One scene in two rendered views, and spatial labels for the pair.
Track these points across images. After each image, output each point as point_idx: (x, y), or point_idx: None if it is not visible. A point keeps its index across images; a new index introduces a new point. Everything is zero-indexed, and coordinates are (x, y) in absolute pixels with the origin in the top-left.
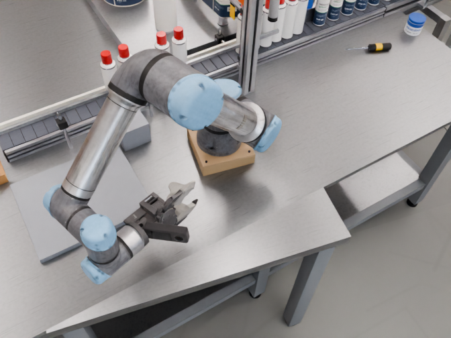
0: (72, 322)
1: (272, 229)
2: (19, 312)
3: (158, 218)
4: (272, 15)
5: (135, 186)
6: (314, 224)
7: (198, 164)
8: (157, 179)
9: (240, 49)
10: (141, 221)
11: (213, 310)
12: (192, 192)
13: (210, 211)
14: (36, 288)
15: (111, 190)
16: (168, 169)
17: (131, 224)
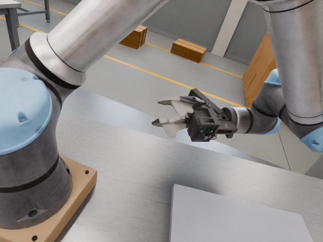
0: (266, 162)
1: (100, 112)
2: (308, 192)
3: (209, 104)
4: None
5: (180, 221)
6: (73, 96)
7: (83, 200)
8: (145, 221)
9: None
10: (221, 120)
11: None
12: (124, 175)
13: (127, 151)
14: (297, 199)
15: (212, 239)
16: (121, 223)
17: (234, 115)
